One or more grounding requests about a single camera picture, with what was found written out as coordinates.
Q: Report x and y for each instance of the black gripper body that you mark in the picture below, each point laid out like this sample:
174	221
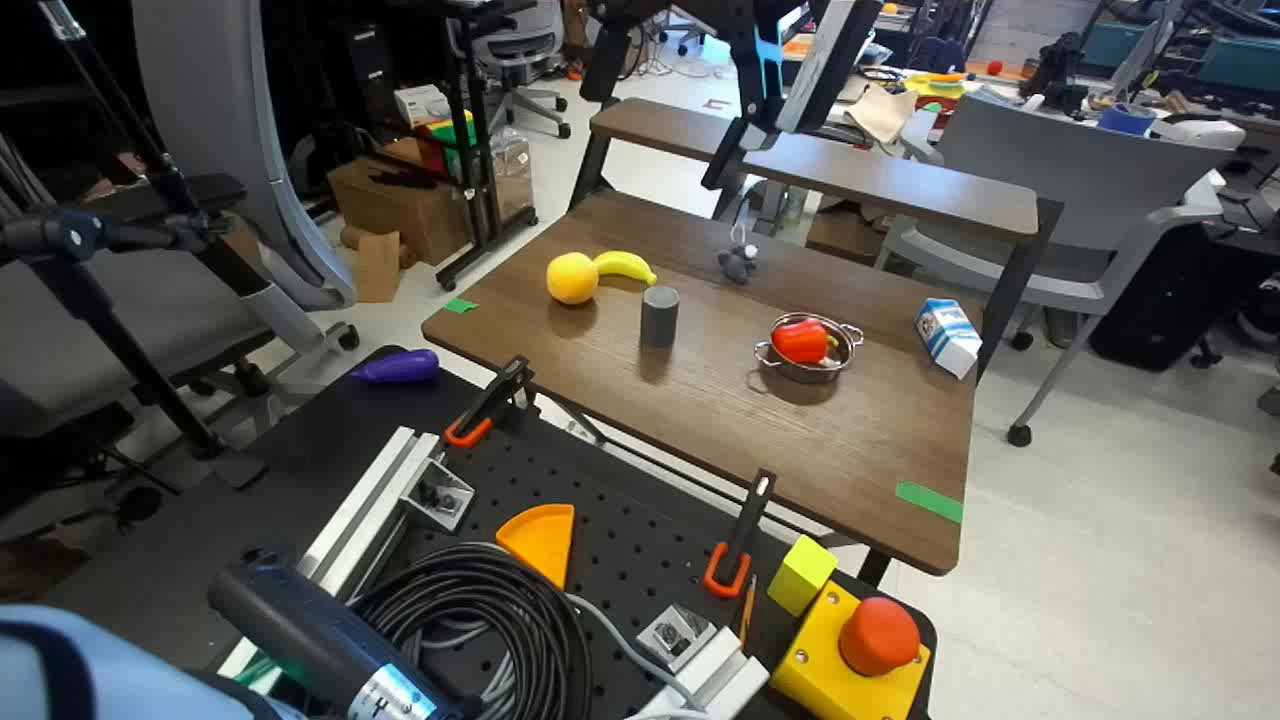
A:
726	150

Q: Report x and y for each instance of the small grey toy figure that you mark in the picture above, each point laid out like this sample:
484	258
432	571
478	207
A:
738	262

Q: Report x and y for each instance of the yellow toy banana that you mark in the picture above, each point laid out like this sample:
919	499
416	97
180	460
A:
627	264

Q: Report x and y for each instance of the red toy tomato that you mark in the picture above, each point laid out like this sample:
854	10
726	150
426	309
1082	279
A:
803	343

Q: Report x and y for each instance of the purple toy eggplant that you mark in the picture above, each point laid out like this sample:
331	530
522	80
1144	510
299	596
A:
397	369

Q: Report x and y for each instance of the raised wooden shelf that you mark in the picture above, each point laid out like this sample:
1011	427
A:
854	172

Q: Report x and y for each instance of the grey metal cup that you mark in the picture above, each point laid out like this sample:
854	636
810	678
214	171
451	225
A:
657	318

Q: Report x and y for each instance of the small metal bowl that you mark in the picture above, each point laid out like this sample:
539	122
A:
843	350

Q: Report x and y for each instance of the white blue milk carton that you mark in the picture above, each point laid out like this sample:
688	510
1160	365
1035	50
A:
951	336

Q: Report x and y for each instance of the green tape strip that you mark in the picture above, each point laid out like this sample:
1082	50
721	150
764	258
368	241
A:
457	307
929	501

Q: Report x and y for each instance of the large cardboard box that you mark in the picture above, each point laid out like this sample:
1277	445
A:
397	200

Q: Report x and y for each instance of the grey office chair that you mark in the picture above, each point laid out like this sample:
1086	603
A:
1066	200

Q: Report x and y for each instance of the black orange bar clamp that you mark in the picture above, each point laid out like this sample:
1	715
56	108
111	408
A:
738	539
490	406

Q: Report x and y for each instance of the small cardboard box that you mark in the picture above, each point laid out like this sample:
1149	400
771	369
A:
372	262

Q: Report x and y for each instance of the black perforated breadboard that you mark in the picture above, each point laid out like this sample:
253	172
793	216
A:
627	524

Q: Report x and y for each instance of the orange wedge block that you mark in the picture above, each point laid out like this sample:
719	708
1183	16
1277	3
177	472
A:
540	539

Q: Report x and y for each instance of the yellow cube block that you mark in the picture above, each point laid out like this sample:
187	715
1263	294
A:
803	574

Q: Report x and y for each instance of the black bag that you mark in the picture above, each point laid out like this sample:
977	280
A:
1168	297

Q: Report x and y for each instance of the yellow emergency stop box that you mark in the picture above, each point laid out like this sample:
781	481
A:
854	651

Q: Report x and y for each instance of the dark office chair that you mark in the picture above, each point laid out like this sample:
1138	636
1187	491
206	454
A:
123	322

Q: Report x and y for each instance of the aluminium extrusion rail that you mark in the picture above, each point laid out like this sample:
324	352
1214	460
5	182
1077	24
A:
366	506
714	673

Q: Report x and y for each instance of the black camera tripod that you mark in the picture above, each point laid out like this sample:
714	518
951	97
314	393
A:
106	252

